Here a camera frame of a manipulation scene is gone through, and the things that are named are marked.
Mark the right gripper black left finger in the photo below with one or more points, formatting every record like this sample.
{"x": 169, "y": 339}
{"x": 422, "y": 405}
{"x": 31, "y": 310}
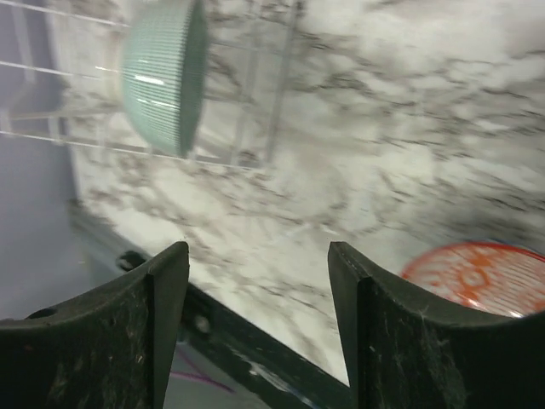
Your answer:
{"x": 111, "y": 347}

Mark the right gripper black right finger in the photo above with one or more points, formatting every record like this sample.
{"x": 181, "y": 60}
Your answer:
{"x": 405, "y": 347}

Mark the red and blue patterned bowl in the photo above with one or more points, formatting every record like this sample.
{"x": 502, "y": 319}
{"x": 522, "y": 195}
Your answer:
{"x": 492, "y": 277}

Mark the white wire dish rack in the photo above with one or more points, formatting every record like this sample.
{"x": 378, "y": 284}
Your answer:
{"x": 69, "y": 55}

